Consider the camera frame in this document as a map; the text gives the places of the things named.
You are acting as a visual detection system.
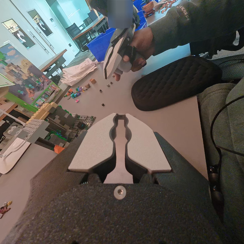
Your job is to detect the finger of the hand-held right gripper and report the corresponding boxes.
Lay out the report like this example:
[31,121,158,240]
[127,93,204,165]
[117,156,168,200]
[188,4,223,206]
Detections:
[104,37,125,79]
[103,45,113,80]

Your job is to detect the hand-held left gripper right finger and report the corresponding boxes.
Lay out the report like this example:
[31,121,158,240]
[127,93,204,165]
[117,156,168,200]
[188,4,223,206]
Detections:
[124,113,172,183]

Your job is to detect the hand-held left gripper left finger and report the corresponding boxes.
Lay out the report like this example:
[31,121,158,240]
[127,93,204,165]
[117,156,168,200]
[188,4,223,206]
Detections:
[68,112,117,183]

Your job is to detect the person's right forearm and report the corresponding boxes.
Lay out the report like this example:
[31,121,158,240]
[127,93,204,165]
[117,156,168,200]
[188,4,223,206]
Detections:
[148,0,244,56]

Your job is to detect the grey desk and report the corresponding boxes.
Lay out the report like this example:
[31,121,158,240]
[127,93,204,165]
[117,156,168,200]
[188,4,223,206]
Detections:
[0,46,209,240]

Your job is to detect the person's right hand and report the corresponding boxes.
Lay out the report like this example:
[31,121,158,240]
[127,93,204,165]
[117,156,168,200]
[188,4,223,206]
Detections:
[114,27,155,82]

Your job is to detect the wood-edged meeting table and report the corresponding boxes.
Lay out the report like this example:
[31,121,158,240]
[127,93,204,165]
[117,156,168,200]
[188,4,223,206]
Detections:
[72,15,107,41]

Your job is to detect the white paper bag pile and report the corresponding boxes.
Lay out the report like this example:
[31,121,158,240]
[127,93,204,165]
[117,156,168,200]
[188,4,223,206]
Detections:
[59,58,98,86]

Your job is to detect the black meeting chair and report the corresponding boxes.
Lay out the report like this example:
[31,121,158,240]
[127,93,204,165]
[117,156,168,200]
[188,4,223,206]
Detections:
[66,23,90,52]

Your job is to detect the heap of colourful toy pieces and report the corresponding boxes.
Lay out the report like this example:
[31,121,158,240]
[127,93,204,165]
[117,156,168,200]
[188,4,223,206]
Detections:
[64,87,86,99]

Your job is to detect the wood-edged side table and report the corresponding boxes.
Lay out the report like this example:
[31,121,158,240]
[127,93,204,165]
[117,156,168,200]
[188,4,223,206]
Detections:
[38,49,67,77]

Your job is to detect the brown potted plant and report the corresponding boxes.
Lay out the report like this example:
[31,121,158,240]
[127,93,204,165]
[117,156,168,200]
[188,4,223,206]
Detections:
[141,0,156,18]

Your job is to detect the toy brick building model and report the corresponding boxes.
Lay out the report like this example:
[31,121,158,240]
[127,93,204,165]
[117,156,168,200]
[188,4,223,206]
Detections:
[10,102,96,154]

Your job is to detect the black quilted wrist pad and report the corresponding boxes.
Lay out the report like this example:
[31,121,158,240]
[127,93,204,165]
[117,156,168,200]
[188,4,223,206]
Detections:
[131,56,223,111]

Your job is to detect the white rounded board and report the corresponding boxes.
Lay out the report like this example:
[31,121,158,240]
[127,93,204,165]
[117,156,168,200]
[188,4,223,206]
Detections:
[0,137,31,174]

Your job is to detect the green toy set box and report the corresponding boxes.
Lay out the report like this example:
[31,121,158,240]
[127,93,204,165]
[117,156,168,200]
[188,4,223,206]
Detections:
[0,43,62,113]

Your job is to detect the person's green sweatshirt torso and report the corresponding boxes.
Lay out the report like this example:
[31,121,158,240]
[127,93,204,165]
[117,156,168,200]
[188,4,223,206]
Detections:
[196,76,244,244]

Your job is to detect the open instruction booklet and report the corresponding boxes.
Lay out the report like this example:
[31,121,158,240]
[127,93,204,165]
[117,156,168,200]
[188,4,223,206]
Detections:
[0,73,16,88]

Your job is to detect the black office chair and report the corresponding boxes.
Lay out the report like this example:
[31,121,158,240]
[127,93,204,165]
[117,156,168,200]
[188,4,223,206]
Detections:
[191,29,244,80]

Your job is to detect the black cord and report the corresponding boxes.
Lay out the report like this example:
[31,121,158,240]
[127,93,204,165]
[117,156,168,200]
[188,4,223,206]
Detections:
[209,95,244,219]

